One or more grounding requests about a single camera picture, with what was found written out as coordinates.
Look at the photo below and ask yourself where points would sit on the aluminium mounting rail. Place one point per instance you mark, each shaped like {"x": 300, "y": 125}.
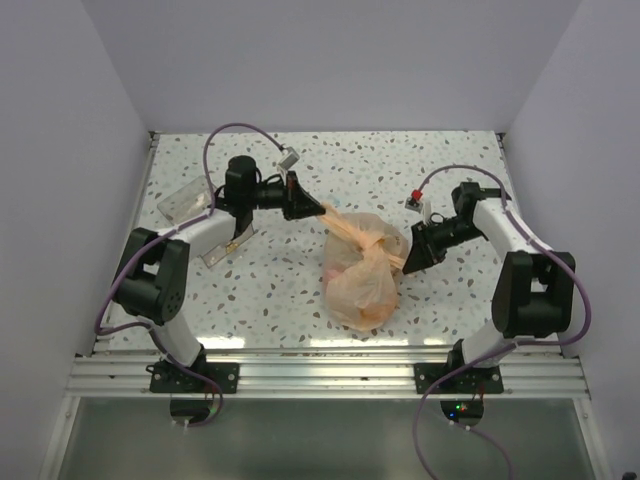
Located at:
{"x": 331, "y": 373}

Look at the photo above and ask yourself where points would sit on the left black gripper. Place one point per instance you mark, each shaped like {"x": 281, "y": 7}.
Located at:
{"x": 296, "y": 203}

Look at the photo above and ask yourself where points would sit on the clear plastic tray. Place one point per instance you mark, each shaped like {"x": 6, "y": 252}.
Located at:
{"x": 211, "y": 238}

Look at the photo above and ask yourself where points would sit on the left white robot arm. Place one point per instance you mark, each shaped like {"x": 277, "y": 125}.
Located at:
{"x": 150, "y": 284}

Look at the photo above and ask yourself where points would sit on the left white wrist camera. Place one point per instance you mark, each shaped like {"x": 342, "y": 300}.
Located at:
{"x": 288, "y": 159}

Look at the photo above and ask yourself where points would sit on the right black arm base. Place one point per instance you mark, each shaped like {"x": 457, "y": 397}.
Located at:
{"x": 434, "y": 377}

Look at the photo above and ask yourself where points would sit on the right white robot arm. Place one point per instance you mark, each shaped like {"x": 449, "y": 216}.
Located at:
{"x": 533, "y": 296}

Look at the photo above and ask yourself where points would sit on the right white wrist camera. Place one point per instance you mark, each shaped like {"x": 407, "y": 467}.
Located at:
{"x": 417, "y": 203}

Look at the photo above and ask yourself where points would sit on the orange translucent plastic bag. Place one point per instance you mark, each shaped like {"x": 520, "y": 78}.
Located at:
{"x": 363, "y": 259}

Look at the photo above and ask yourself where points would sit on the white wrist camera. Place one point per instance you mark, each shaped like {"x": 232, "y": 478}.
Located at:
{"x": 417, "y": 203}
{"x": 288, "y": 159}

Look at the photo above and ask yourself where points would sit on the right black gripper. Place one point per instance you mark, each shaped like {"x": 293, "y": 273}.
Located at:
{"x": 425, "y": 252}

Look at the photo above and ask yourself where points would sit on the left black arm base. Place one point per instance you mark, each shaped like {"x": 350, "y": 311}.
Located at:
{"x": 203, "y": 376}

